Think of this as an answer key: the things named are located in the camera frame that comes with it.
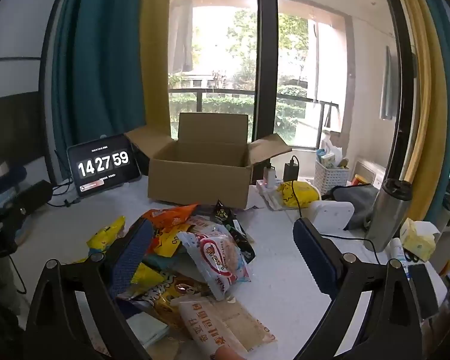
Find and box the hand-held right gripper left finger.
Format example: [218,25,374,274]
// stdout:
[24,218,154,360]

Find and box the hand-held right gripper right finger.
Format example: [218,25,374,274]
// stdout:
[292,217,422,360]

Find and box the black snack packet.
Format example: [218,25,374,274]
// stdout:
[210,200,256,264]

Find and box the cardboard box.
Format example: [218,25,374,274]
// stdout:
[124,112,293,211]

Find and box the beige toast bread packet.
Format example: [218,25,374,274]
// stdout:
[178,296,278,360]

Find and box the person's right hand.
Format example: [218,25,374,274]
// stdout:
[210,347,248,360]

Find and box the yellow blue snack packet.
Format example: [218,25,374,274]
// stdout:
[87,215,126,263]

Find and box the white textured tablecloth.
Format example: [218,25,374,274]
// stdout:
[22,176,447,360]

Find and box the white desktop device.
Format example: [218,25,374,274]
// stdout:
[298,200,355,233]

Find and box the black speaker box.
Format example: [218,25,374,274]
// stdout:
[15,180,53,214]

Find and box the brown chips bag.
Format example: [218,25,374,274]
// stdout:
[116,270,211,331]

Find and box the yellow plastic bag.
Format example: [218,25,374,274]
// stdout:
[277,181,321,208]

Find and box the white plastic mailer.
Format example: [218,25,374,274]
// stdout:
[257,187,297,211]

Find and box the grey cloth bag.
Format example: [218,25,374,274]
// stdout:
[322,184,379,231]

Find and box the pale green flat packet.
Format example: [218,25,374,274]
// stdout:
[127,313,169,349]

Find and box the white plastic basket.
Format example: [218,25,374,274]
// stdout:
[315,159,351,196]

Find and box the steel thermos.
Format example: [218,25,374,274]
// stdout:
[364,178,413,254]

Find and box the white tube bottle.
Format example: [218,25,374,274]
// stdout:
[388,238,411,280]

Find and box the black power bank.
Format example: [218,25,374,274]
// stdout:
[283,161,301,182]

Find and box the black tablet clock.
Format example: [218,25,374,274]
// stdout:
[67,134,141,197]

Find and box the blue white carton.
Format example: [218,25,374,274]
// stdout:
[317,149,342,167]

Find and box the white appliance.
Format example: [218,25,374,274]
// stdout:
[354,159,387,188]

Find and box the yellow tissue pack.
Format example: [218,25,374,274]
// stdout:
[399,217,439,263]

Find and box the black phone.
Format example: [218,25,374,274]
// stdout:
[409,264,439,319]

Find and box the balcony railing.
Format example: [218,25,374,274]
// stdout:
[169,88,340,147]

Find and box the teal curtain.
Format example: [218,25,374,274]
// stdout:
[52,0,147,158]

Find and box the grey hanging garment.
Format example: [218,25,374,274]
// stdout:
[172,0,194,73]

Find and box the black cable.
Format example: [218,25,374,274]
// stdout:
[290,155,383,267]

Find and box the black window frame post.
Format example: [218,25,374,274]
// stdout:
[257,0,279,151]
[375,0,415,181]

